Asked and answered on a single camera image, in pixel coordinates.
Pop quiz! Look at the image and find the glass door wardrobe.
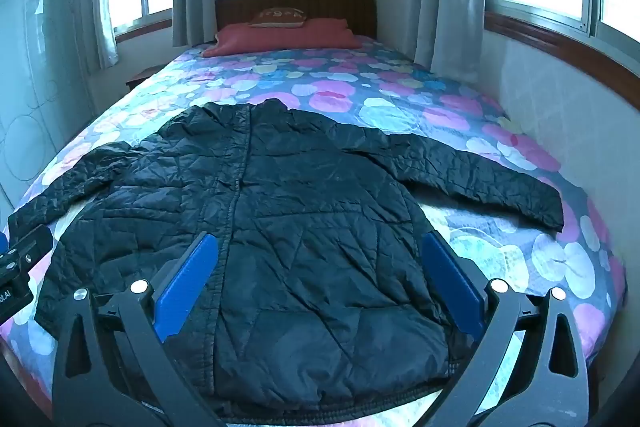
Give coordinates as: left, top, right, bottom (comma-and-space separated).
0, 0, 126, 218

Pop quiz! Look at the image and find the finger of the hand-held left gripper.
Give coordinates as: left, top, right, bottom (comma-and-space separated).
6, 226, 54, 279

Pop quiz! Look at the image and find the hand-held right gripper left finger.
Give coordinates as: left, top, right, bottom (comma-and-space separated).
51, 232, 226, 427

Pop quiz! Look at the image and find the wooden headboard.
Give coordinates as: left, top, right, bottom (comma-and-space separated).
215, 0, 377, 38

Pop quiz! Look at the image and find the red pillow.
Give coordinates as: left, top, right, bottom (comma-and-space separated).
202, 18, 362, 58

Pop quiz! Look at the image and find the black quilted jacket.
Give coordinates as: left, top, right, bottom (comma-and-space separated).
7, 98, 566, 413

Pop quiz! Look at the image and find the small patterned cushion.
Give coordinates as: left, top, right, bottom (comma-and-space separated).
250, 8, 308, 28

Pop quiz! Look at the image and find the wooden nightstand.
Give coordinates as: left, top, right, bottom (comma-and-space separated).
125, 66, 164, 94

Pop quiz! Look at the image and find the wooden window sill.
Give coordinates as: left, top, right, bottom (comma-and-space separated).
114, 18, 174, 41
484, 11, 640, 106

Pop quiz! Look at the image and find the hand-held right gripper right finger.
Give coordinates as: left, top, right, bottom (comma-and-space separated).
419, 232, 591, 427

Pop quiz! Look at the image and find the dotted purple blanket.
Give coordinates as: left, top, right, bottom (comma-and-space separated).
0, 34, 628, 427

